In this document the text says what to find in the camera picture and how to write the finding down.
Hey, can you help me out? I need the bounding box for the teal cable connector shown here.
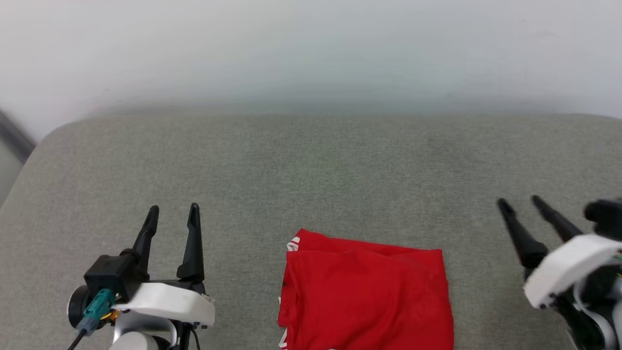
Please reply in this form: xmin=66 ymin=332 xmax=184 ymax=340
xmin=75 ymin=288 xmax=118 ymax=337

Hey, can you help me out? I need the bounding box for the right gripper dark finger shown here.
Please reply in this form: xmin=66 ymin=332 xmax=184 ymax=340
xmin=497 ymin=198 xmax=549 ymax=269
xmin=531 ymin=195 xmax=583 ymax=243

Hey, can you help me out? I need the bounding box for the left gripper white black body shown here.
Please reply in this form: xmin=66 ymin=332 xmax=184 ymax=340
xmin=113 ymin=278 xmax=215 ymax=336

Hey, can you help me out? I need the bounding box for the black camera cable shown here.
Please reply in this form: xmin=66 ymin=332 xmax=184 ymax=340
xmin=65 ymin=331 xmax=89 ymax=350

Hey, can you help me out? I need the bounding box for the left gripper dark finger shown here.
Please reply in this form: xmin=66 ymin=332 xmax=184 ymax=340
xmin=132 ymin=205 xmax=159 ymax=270
xmin=177 ymin=203 xmax=205 ymax=283

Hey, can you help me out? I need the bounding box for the red and white jersey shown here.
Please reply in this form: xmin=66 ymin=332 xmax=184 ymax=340
xmin=277 ymin=228 xmax=455 ymax=350

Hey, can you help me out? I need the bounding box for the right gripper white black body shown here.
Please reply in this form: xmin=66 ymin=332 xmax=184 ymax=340
xmin=524 ymin=234 xmax=622 ymax=310

